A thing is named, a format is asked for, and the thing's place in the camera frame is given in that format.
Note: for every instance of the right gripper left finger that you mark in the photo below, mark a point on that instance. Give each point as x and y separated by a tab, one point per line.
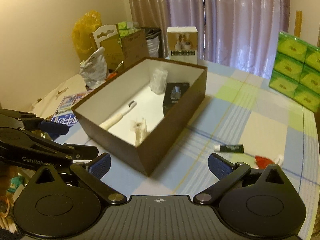
90	175

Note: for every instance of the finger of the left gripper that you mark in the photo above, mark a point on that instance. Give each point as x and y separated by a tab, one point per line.
75	151
25	121

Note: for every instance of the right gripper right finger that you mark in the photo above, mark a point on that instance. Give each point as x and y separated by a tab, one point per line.
227	173

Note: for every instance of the red candy wrapper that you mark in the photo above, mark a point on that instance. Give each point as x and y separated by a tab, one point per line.
262	162

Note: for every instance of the operator hand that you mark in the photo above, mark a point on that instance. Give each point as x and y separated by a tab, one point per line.
7	172

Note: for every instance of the black green cream tube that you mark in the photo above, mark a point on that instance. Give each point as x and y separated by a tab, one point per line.
229	148

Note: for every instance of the white toothbrush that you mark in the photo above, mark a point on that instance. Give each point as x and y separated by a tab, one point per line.
107	124

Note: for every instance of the blue printed flyer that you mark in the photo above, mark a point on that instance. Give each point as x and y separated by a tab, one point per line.
64	114

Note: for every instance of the checkered tablecloth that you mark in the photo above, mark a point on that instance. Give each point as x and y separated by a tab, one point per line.
238	108

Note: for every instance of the clear plastic clip packet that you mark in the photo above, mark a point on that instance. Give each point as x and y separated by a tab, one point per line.
140	130

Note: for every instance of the brown cardboard storage box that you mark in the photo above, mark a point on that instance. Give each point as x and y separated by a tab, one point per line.
113	97

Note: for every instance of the silver foil bag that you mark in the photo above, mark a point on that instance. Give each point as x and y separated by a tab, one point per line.
94	70

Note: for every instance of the yellow plastic bag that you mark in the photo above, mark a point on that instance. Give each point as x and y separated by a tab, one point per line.
82	34

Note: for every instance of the black razor product box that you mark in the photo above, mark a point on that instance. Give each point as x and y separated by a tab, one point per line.
172	95

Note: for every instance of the clear floss pick container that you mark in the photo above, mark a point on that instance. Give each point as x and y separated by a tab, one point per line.
158	81

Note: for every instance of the brown cardboard boxes pile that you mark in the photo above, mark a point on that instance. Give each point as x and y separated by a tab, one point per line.
122	48

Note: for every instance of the green tissue pack stack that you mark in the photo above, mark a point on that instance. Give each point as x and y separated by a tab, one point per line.
295	72

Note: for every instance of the white product carton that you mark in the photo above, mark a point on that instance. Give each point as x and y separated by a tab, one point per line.
183	44

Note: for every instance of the purple curtain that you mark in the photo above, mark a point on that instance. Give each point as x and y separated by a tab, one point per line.
242	34

